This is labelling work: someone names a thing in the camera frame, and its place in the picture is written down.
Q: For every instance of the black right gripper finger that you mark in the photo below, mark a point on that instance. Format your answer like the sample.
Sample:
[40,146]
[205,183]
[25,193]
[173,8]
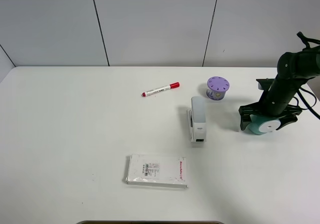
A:
[286,120]

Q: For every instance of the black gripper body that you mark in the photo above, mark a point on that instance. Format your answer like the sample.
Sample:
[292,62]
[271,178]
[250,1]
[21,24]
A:
[275,102]

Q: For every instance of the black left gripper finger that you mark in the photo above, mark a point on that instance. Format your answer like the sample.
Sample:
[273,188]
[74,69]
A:
[245,119]

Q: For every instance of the teal pencil sharpener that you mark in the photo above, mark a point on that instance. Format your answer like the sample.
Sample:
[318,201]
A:
[261,125]

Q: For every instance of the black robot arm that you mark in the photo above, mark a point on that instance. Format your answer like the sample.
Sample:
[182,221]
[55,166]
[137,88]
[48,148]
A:
[293,71]

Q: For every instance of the white grey stapler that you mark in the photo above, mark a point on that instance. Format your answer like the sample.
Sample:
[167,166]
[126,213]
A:
[197,120]

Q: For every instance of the purple round container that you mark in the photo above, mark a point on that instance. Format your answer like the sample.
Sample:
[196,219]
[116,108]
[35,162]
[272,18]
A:
[217,87]

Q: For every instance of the red whiteboard marker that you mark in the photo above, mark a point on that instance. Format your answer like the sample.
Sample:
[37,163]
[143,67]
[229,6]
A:
[160,89]

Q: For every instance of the white cardboard box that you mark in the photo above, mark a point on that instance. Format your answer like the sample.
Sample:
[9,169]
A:
[157,171]

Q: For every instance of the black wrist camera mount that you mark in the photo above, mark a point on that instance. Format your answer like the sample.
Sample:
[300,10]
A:
[264,84]

